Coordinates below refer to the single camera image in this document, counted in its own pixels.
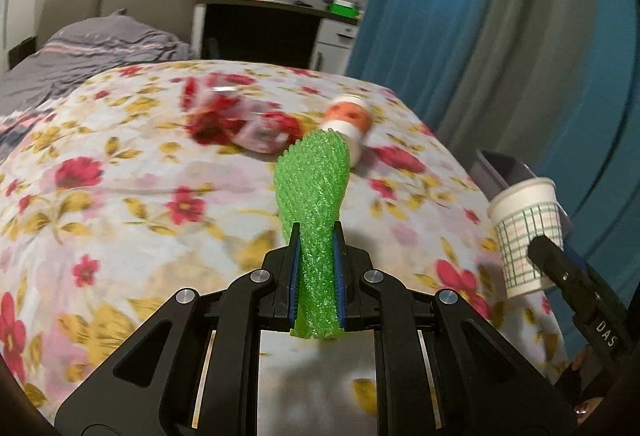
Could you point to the orange white bottle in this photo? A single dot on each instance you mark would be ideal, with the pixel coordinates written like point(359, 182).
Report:
point(345, 115)

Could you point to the green box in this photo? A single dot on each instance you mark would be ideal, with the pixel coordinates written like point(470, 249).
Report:
point(343, 8)

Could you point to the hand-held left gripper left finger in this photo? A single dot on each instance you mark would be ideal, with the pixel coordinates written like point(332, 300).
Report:
point(295, 266)

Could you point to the person's right hand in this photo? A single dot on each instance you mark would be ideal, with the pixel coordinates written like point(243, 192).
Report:
point(585, 381)

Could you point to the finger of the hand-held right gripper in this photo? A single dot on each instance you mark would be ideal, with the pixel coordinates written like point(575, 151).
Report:
point(550, 256)
point(576, 260)

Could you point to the green foam net sleeve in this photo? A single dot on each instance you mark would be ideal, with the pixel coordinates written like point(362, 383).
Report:
point(312, 176)

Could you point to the grid pattern paper cup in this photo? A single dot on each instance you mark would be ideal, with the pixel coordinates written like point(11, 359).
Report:
point(520, 226)

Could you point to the dark wooden desk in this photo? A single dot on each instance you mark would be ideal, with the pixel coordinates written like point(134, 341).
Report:
point(260, 1)

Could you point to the grey plastic bin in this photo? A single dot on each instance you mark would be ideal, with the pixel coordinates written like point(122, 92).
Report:
point(505, 170)

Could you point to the grey striped duvet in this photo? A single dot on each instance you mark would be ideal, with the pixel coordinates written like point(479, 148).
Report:
point(90, 50)

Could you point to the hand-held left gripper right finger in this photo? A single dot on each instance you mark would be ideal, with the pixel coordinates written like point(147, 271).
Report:
point(340, 266)

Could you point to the red snack wrapper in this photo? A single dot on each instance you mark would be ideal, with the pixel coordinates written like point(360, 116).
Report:
point(225, 120)

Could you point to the blue and grey curtain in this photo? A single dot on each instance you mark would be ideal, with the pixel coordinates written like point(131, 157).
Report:
point(410, 15)

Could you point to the floral blanket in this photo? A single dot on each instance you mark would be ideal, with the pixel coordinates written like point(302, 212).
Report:
point(150, 216)

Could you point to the white drawer cabinet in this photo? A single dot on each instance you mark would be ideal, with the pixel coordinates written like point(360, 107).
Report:
point(335, 45)

